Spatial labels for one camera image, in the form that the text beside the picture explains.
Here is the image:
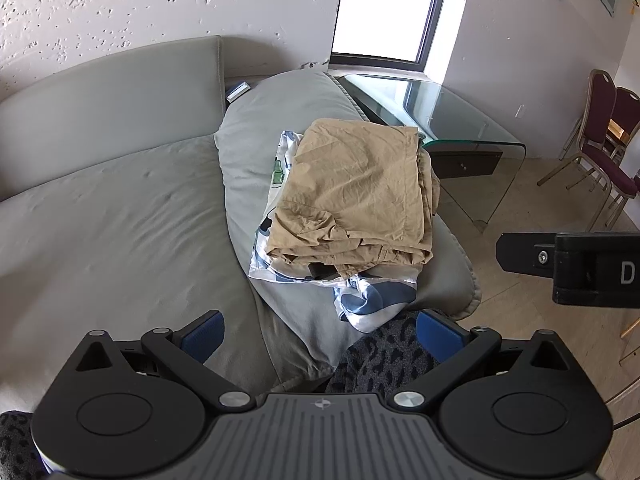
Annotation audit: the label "tan khaki trousers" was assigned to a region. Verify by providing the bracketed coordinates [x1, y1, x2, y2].
[266, 118, 440, 278]

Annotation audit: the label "leopard print dark trousers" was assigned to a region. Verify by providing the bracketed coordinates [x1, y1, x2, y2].
[326, 311, 439, 399]

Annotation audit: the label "blue green patterned white cloth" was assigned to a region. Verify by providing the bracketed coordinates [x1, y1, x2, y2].
[246, 129, 426, 334]

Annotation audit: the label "grey green sofa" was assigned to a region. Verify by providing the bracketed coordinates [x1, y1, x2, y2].
[1, 36, 279, 412]

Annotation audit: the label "rear maroon metal chair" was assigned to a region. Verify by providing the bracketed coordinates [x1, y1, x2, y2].
[604, 87, 640, 166]

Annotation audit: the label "maroon metal chair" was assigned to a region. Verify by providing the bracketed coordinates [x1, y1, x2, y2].
[537, 70, 638, 229]
[604, 87, 640, 166]

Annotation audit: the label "glass side table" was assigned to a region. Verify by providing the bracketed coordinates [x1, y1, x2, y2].
[338, 74, 526, 232]

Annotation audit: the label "front maroon metal chair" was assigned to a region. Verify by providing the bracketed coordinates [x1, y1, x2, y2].
[537, 70, 638, 229]

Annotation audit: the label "small silver box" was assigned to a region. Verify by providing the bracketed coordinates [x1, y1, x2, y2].
[226, 81, 252, 104]

